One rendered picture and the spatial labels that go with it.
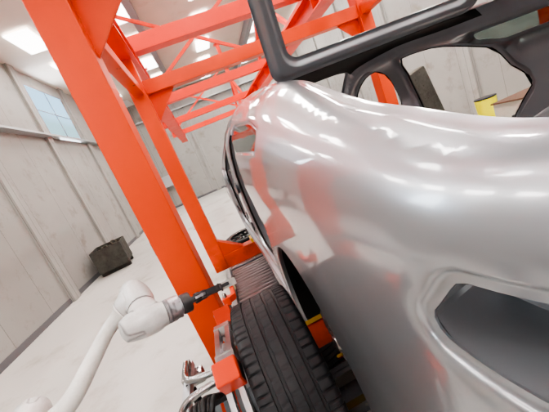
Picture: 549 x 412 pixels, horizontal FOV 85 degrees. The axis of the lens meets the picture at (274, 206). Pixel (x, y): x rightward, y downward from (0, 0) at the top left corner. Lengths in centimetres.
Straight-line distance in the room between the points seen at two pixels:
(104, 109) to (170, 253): 71
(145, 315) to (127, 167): 68
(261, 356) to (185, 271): 70
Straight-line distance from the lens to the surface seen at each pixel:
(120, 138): 153
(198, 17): 435
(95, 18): 174
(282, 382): 102
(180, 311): 120
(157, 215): 152
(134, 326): 117
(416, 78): 792
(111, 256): 932
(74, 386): 132
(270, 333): 104
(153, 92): 357
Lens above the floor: 171
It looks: 12 degrees down
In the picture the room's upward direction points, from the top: 23 degrees counter-clockwise
